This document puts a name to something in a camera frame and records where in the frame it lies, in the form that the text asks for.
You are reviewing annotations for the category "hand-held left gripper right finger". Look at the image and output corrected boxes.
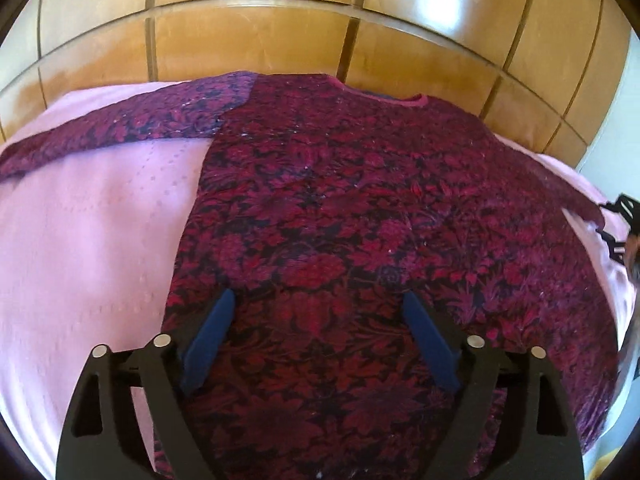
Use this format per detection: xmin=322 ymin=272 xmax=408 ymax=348
xmin=402 ymin=290 xmax=586 ymax=480

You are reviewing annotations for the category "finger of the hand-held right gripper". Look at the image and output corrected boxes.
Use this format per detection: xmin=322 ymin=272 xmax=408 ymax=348
xmin=602 ymin=194 xmax=640 ymax=224
xmin=596 ymin=227 xmax=630 ymax=264

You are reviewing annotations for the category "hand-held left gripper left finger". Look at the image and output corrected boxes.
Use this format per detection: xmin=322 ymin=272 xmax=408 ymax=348
xmin=56 ymin=288 xmax=236 ymax=480

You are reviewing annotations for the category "maroon floral sweater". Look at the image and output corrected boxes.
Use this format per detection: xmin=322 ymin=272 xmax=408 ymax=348
xmin=0 ymin=71 xmax=621 ymax=480

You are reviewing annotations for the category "pink bed sheet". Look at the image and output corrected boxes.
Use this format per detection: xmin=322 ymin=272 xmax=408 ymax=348
xmin=0 ymin=80 xmax=640 ymax=480

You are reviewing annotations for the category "wooden panelled headboard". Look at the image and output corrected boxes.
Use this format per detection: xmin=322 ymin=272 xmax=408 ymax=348
xmin=0 ymin=0 xmax=640 ymax=167

